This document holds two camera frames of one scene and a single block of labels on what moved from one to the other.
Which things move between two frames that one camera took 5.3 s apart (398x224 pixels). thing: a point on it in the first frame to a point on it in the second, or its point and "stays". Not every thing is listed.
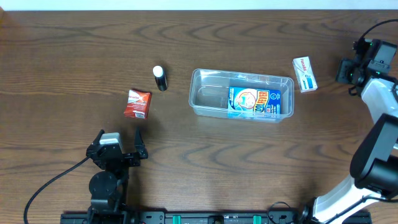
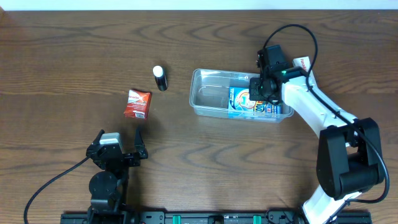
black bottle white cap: [160, 78] stays
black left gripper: [133, 160] stays
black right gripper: [343, 71] to [257, 90]
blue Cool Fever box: [256, 103] stays
